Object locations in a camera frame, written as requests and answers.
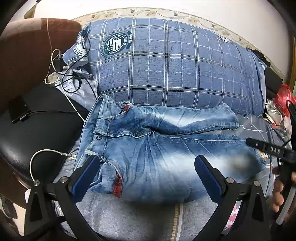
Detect light blue denim jeans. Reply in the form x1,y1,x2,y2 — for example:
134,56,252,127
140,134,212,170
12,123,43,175
74,94,266,203

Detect person's right hand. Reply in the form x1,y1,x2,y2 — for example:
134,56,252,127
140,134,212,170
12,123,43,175
271,167,296,212

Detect grey patterned bed sheet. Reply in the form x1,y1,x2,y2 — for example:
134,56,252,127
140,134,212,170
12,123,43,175
55,114,288,240

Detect black leather chair seat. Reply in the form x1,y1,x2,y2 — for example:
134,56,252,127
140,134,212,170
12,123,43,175
1,84,88,185

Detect red plastic bag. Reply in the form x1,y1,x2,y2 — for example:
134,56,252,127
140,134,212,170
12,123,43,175
273,84,295,117

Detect black smartphone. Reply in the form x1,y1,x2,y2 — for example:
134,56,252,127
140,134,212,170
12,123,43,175
8,95,30,123

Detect white power strip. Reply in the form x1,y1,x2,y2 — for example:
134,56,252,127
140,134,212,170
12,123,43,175
44,72,60,85

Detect black charger adapter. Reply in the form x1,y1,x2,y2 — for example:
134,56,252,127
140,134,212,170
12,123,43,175
53,57,66,72

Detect brown chair backrest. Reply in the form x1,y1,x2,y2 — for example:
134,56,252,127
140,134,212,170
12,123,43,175
1,18,81,111

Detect blue plaid pillow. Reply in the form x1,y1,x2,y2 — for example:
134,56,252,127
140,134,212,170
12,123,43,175
60,18,266,116

